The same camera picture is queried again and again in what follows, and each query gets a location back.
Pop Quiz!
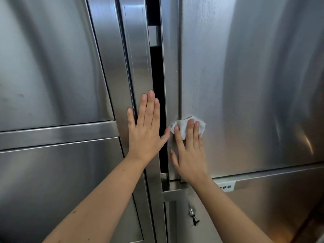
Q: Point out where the person's right hand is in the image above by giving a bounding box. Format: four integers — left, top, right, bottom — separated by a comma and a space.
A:
170, 119, 208, 185

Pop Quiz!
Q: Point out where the person's left hand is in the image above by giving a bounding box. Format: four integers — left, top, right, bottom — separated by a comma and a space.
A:
127, 90, 171, 163

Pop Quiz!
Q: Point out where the white wet wipe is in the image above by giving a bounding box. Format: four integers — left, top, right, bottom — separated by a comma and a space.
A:
170, 115, 206, 140

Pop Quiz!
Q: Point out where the person's left forearm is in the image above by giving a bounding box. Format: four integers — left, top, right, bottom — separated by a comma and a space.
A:
43, 154, 153, 243

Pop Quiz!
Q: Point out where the person's right forearm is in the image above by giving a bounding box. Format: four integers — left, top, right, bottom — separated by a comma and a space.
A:
187, 174, 275, 243

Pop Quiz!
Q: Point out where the white paper label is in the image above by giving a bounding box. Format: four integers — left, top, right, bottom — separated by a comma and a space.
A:
216, 181, 236, 193

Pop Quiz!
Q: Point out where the stainless steel cabinet door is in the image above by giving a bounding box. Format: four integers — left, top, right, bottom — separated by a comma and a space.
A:
163, 163, 324, 243
0, 137, 145, 243
160, 0, 324, 182
0, 0, 116, 132

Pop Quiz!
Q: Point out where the stainless steel cabinet frame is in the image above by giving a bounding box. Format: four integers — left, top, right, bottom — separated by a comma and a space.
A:
86, 0, 168, 243

